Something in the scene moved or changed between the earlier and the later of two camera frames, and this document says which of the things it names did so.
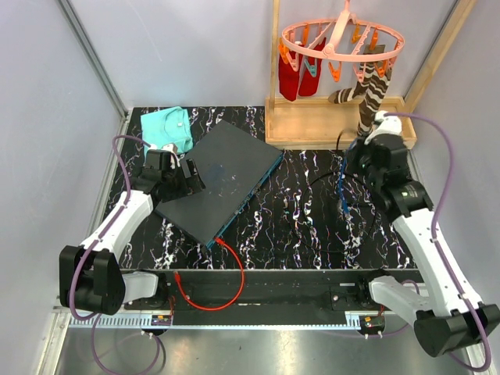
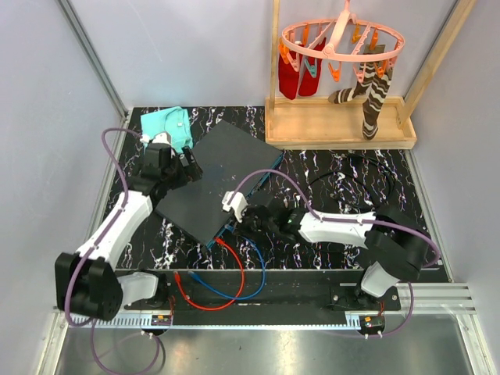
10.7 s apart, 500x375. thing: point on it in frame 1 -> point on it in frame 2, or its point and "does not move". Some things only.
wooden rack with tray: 293,122 does not move
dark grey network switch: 233,166 does not move
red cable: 177,280 does not move
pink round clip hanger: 342,39 does not move
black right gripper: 360,147 -> 246,212
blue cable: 341,185 -> 230,229
